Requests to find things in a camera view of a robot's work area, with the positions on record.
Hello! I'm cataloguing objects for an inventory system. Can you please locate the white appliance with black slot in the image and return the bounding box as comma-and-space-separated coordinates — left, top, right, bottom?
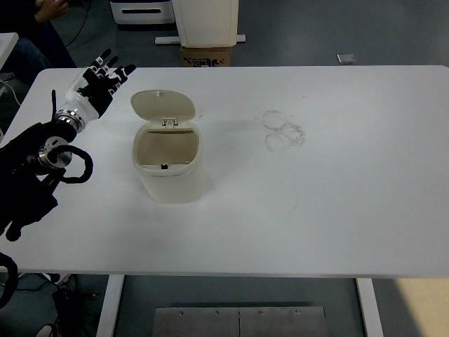
109, 0, 176, 26

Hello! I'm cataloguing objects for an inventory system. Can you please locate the black bag under table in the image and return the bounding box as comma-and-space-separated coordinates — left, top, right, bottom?
51, 286, 103, 337

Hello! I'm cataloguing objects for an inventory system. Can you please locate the brown printed cardboard box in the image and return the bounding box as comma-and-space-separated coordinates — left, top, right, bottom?
180, 46, 232, 67

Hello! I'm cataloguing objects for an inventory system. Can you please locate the person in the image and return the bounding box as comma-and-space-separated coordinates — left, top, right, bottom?
0, 0, 77, 87

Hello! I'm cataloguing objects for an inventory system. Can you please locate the grey metal plate with screws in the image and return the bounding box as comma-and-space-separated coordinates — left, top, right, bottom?
154, 305, 328, 337

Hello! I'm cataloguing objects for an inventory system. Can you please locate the cream plastic trash bin body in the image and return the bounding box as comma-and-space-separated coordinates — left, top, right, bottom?
131, 118, 206, 205

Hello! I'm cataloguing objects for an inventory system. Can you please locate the white floor base bar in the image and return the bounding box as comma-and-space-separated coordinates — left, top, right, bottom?
154, 33, 248, 46

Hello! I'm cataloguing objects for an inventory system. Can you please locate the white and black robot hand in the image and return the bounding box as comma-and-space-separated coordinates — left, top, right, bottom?
55, 48, 138, 124

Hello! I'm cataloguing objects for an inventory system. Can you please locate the cream hinged trash bin lid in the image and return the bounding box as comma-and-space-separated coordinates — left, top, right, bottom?
130, 89, 196, 126

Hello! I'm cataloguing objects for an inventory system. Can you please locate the white table leg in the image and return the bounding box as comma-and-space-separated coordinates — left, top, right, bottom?
355, 277, 385, 337
95, 275, 126, 337

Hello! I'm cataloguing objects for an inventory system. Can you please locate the white side table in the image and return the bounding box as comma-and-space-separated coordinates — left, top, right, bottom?
0, 32, 20, 72

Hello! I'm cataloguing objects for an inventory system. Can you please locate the black floor cable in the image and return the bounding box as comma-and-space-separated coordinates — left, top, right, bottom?
65, 0, 89, 48

